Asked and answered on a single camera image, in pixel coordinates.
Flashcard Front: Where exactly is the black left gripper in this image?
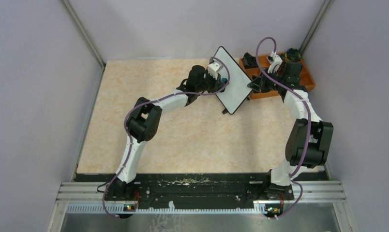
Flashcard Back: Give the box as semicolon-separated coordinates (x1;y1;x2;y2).
197;70;226;95

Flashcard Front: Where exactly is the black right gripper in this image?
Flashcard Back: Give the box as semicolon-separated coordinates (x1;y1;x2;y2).
247;69;284;94

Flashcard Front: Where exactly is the white whiteboard black frame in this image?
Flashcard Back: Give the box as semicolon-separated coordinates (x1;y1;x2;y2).
213;46;252;115

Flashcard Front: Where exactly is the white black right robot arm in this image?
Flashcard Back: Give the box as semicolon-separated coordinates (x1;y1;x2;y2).
248;62;333;199

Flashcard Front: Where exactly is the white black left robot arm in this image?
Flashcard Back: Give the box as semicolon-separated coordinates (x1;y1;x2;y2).
105;61;230;200

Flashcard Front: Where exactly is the orange compartment tray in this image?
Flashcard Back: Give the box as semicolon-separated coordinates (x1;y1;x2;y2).
239;53;315;100

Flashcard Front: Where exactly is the black crumpled cloth left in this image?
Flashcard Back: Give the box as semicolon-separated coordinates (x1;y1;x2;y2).
241;52;258;69

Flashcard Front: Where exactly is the dark cloth with yellow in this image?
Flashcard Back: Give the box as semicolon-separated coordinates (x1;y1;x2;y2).
281;48;301;62

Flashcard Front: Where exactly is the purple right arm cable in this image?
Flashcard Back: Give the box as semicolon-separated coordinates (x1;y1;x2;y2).
255;37;312;219

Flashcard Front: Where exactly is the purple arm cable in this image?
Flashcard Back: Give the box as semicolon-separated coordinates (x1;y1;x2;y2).
101;57;231;219
255;37;312;219

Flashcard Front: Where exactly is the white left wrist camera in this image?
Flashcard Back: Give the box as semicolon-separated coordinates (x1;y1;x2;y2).
206;61;222;80

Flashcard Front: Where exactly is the right corner aluminium post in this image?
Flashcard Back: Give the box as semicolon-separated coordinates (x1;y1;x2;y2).
299;0;334;56

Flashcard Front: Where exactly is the corner aluminium post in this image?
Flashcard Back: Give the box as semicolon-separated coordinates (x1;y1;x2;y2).
299;0;334;56
60;0;106;69

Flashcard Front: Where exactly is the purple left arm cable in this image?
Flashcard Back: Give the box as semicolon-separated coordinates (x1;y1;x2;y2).
101;57;231;219

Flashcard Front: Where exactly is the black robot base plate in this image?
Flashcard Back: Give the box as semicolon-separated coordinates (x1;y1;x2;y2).
60;172;328;215

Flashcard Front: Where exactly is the white toothed cable duct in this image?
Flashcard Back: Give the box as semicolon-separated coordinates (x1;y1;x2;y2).
66;201;280;216

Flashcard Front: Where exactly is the aluminium frame rail front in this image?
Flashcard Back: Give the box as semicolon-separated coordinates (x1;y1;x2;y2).
56;181;346;203

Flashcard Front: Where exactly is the left corner aluminium post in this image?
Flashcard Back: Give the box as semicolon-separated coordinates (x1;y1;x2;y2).
60;0;106;69

